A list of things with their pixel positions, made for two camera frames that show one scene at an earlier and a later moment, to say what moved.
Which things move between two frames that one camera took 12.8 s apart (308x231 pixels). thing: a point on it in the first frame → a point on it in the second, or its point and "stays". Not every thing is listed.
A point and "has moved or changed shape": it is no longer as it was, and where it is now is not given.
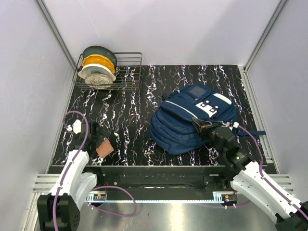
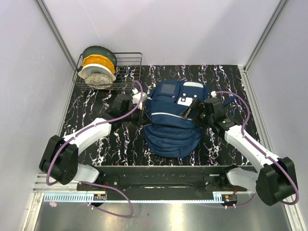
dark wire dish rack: (127, 72) stays
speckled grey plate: (98, 81) stays
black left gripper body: (101, 134) → (139, 116)
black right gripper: (198, 124) → (198, 107)
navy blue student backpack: (171, 125) has moved or changed shape
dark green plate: (101, 50) stays
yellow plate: (98, 59) stays
